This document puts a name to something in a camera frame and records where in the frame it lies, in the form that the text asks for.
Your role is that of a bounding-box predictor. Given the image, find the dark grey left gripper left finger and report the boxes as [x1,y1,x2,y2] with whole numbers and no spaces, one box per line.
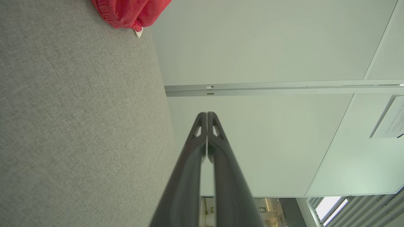
[149,112,207,227]

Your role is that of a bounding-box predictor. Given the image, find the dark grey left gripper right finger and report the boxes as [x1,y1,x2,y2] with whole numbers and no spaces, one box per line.
[207,112,265,227]

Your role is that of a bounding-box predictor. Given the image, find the red white jersey shirt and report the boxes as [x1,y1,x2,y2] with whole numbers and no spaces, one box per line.
[91,0,172,38]

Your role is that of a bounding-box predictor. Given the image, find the grey window blinds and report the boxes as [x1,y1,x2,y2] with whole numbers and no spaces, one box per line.
[308,186,404,227]

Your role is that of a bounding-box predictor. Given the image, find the white paper notice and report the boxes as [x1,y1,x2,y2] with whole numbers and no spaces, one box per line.
[369,95,404,139]

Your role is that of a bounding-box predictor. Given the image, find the grey aluminium partition post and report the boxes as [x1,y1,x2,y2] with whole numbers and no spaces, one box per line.
[164,79,404,97]

